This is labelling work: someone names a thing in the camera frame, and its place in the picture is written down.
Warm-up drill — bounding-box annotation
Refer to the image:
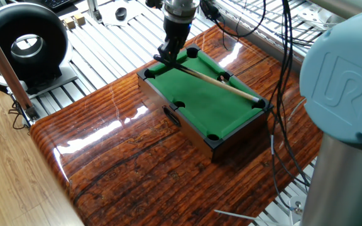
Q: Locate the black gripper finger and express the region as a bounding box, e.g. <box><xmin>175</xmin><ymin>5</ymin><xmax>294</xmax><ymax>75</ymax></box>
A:
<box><xmin>169</xmin><ymin>43</ymin><xmax>184</xmax><ymax>68</ymax></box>
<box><xmin>157</xmin><ymin>43</ymin><xmax>171</xmax><ymax>65</ymax></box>

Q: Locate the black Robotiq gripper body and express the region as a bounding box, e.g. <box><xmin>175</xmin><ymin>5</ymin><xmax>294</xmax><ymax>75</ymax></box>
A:
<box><xmin>163</xmin><ymin>17</ymin><xmax>191</xmax><ymax>48</ymax></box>

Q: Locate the wooden pool cue black handle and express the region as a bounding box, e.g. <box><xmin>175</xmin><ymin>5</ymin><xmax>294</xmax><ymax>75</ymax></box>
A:
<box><xmin>153</xmin><ymin>54</ymin><xmax>261</xmax><ymax>104</ymax></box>

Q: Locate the mini green felt pool table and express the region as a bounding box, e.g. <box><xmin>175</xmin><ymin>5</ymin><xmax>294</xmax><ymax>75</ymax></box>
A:
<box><xmin>136</xmin><ymin>43</ymin><xmax>275</xmax><ymax>163</ymax></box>

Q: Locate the small black device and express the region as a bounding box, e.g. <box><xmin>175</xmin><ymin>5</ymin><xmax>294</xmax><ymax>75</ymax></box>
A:
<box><xmin>145</xmin><ymin>0</ymin><xmax>165</xmax><ymax>9</ymax></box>

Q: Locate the small black round cap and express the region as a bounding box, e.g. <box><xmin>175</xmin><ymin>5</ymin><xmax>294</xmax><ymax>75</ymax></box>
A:
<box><xmin>115</xmin><ymin>7</ymin><xmax>128</xmax><ymax>21</ymax></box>

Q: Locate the white paper sheet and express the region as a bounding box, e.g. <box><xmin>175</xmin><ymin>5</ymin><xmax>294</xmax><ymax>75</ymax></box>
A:
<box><xmin>98</xmin><ymin>0</ymin><xmax>147</xmax><ymax>28</ymax></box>

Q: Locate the small wooden block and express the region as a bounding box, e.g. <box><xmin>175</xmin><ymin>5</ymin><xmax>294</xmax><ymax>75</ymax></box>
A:
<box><xmin>73</xmin><ymin>13</ymin><xmax>86</xmax><ymax>26</ymax></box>
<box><xmin>63</xmin><ymin>17</ymin><xmax>76</xmax><ymax>30</ymax></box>

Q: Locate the black keyboard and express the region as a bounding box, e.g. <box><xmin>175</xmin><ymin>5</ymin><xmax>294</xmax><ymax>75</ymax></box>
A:
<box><xmin>38</xmin><ymin>0</ymin><xmax>72</xmax><ymax>9</ymax></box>

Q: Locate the silver perforated mounting plate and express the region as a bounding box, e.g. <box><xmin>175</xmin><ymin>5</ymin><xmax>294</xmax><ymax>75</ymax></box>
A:
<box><xmin>297</xmin><ymin>4</ymin><xmax>337</xmax><ymax>31</ymax></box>

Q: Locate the black wrist module cable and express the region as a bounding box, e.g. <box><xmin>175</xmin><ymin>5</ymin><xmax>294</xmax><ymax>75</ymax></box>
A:
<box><xmin>199</xmin><ymin>0</ymin><xmax>267</xmax><ymax>39</ymax></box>

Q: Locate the aluminium upright bracket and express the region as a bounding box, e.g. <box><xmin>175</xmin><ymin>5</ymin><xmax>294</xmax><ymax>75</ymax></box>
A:
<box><xmin>85</xmin><ymin>0</ymin><xmax>104</xmax><ymax>25</ymax></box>

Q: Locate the black cable with white label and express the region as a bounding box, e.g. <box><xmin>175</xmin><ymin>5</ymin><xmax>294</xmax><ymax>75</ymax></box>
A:
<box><xmin>262</xmin><ymin>0</ymin><xmax>310</xmax><ymax>189</ymax></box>

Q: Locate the tangled cable bundle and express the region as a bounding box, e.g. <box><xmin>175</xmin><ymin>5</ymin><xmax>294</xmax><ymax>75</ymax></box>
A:
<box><xmin>7</xmin><ymin>100</ymin><xmax>31</xmax><ymax>131</ymax></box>

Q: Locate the white cable tie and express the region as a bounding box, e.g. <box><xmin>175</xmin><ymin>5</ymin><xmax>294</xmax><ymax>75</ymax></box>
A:
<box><xmin>214</xmin><ymin>209</ymin><xmax>265</xmax><ymax>222</ymax></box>

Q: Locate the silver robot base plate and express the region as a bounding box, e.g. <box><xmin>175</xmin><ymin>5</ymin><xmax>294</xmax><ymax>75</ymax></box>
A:
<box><xmin>289</xmin><ymin>196</ymin><xmax>304</xmax><ymax>224</ymax></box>

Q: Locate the cable with metal plug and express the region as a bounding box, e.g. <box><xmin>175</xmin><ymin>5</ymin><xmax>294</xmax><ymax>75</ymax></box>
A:
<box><xmin>268</xmin><ymin>0</ymin><xmax>304</xmax><ymax>215</ymax></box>

